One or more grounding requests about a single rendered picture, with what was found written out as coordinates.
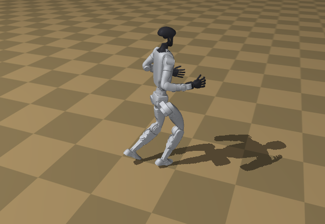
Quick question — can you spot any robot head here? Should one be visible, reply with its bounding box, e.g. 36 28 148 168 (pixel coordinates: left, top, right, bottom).
157 26 176 53

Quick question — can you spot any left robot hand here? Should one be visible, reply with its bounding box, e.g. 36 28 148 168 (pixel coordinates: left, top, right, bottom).
172 66 185 78

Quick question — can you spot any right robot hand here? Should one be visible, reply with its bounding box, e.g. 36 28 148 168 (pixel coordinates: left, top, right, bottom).
186 75 206 89

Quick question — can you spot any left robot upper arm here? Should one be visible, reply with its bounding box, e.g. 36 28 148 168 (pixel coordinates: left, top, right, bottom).
142 47 159 71

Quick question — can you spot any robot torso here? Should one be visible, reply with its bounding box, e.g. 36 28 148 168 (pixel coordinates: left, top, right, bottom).
152 48 174 109

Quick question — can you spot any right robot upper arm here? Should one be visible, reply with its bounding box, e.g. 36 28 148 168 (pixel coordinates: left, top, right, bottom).
160 55 175 91

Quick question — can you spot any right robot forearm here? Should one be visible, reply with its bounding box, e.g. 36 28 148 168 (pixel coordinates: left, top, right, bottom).
164 82 192 92

